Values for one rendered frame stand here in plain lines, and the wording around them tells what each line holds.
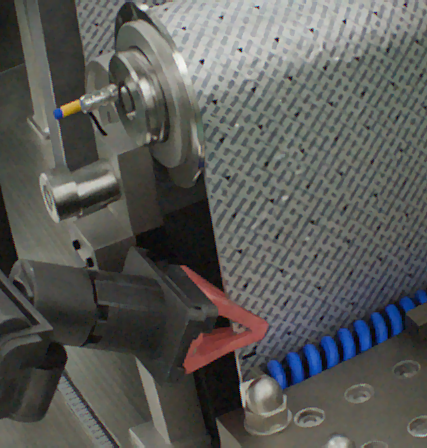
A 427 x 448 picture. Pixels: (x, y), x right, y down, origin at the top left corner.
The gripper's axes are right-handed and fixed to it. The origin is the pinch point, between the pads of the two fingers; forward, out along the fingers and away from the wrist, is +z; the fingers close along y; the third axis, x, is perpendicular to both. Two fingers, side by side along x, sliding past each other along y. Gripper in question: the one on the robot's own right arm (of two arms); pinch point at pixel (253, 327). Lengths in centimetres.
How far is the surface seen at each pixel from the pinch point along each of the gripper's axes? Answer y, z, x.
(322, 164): 0.2, 0.5, 13.3
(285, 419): 8.4, -0.2, -3.6
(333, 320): 0.2, 7.0, 1.2
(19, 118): -84, 12, -13
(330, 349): 3.1, 5.6, 0.0
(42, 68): -41.3, -5.4, 6.1
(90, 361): -25.3, 2.1, -18.3
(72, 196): -7.6, -13.7, 5.2
